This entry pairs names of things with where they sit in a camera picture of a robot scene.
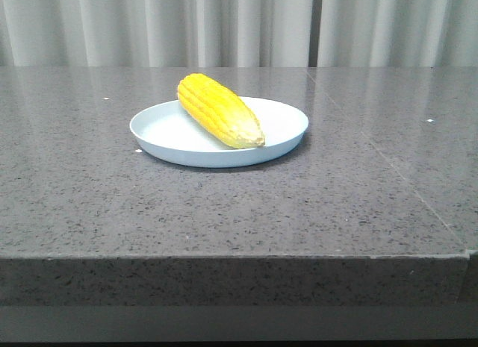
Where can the white pleated curtain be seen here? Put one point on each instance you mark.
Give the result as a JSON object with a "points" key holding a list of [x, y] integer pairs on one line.
{"points": [[156, 33], [406, 33]]}

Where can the yellow corn cob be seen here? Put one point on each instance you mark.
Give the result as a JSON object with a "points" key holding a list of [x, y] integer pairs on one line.
{"points": [[220, 112]]}

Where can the white pleated curtain right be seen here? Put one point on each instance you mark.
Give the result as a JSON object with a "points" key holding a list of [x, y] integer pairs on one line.
{"points": [[406, 33]]}

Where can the white pleated curtain left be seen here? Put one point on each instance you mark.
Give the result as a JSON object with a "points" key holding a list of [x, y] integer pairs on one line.
{"points": [[156, 33]]}

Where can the light blue round plate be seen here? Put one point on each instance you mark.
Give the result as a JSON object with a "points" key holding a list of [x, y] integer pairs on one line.
{"points": [[168, 132]]}

